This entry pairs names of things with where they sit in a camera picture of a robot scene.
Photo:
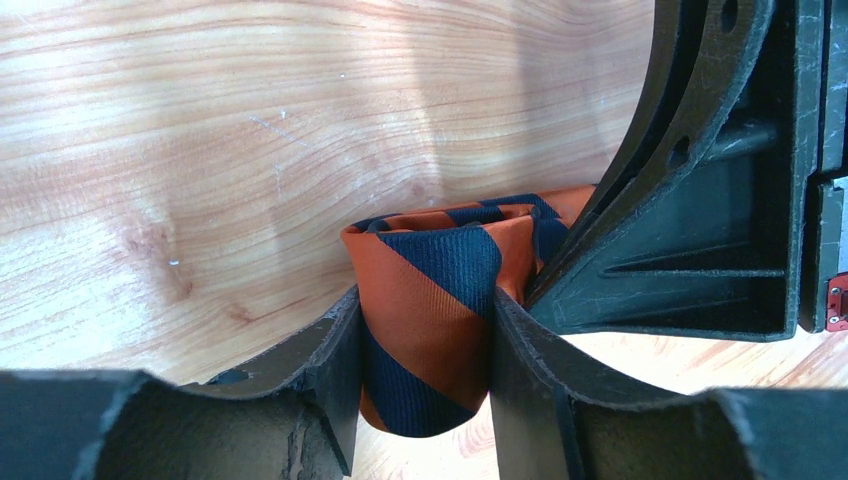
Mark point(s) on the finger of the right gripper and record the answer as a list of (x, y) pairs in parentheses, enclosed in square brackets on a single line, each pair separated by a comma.
[(698, 226)]

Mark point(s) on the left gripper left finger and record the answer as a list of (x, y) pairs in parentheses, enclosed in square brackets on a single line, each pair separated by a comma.
[(289, 413)]

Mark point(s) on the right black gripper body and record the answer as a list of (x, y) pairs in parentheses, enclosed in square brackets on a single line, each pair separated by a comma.
[(824, 276)]

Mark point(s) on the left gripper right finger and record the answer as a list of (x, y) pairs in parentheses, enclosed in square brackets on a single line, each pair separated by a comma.
[(559, 413)]

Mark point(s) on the orange navy striped tie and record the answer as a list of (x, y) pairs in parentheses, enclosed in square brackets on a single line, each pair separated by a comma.
[(427, 283)]

